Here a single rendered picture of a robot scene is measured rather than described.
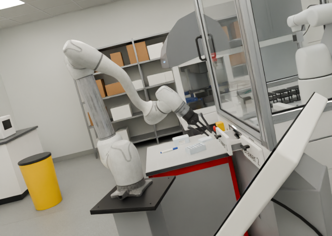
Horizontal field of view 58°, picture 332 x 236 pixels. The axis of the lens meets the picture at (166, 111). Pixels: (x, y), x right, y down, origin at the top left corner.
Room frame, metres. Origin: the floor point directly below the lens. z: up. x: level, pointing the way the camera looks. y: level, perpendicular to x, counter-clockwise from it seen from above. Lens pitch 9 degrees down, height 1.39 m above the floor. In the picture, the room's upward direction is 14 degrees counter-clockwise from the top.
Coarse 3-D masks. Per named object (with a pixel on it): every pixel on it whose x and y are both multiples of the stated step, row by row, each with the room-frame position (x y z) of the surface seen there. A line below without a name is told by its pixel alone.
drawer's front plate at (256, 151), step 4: (240, 136) 1.58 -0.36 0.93; (244, 136) 1.55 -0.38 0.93; (244, 140) 1.51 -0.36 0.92; (248, 140) 1.47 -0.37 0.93; (244, 144) 1.53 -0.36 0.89; (248, 144) 1.45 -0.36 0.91; (252, 144) 1.39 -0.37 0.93; (248, 148) 1.47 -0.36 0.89; (252, 148) 1.39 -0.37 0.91; (256, 148) 1.32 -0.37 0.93; (260, 148) 1.31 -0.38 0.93; (244, 152) 1.57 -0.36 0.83; (248, 152) 1.49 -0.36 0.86; (252, 152) 1.40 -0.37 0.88; (256, 152) 1.34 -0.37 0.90; (260, 152) 1.30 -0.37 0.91; (248, 156) 1.50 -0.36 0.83; (252, 156) 1.42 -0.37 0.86; (256, 156) 1.35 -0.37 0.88; (260, 156) 1.30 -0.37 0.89; (252, 160) 1.43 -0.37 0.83; (256, 160) 1.36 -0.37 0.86; (260, 160) 1.30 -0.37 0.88; (256, 164) 1.38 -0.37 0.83; (260, 164) 1.31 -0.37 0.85
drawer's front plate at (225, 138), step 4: (216, 128) 1.87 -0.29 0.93; (216, 132) 1.89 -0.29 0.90; (220, 132) 1.75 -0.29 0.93; (224, 136) 1.65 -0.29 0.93; (224, 140) 1.68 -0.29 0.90; (228, 140) 1.61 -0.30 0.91; (220, 144) 1.84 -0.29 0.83; (228, 144) 1.61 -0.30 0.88; (224, 148) 1.73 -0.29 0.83; (228, 148) 1.61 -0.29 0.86; (228, 152) 1.64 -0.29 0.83; (232, 152) 1.61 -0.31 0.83
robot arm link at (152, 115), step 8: (104, 56) 1.59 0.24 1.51; (104, 64) 1.57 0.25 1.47; (112, 64) 1.60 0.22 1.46; (104, 72) 1.60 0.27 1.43; (112, 72) 1.60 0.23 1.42; (120, 72) 1.62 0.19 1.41; (120, 80) 1.64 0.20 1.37; (128, 80) 1.66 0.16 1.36; (128, 88) 1.68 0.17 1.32; (128, 96) 1.73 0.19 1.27; (136, 96) 1.73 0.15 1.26; (136, 104) 1.76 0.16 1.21; (144, 104) 1.78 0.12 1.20; (152, 104) 1.78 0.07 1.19; (144, 112) 1.79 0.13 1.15; (152, 112) 1.77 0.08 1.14; (160, 112) 1.76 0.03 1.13; (152, 120) 1.80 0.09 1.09; (160, 120) 1.81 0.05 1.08
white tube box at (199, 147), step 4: (196, 144) 2.08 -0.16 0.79; (200, 144) 2.05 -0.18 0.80; (204, 144) 2.02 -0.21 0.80; (188, 148) 2.03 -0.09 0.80; (192, 148) 1.99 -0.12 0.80; (196, 148) 2.00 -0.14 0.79; (200, 148) 2.01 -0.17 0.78; (204, 148) 2.02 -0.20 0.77; (188, 152) 2.02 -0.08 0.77; (192, 152) 1.99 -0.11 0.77; (196, 152) 2.00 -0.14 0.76
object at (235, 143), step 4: (224, 132) 1.87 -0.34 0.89; (228, 132) 1.87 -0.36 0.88; (232, 132) 1.87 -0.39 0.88; (228, 136) 1.87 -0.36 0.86; (232, 136) 1.87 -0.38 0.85; (232, 140) 1.84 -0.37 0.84; (236, 140) 1.63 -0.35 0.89; (240, 140) 1.63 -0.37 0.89; (232, 144) 1.63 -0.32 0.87; (236, 144) 1.63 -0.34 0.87; (240, 144) 1.63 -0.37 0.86; (232, 148) 1.63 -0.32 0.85; (236, 148) 1.63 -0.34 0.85; (240, 148) 1.63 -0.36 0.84
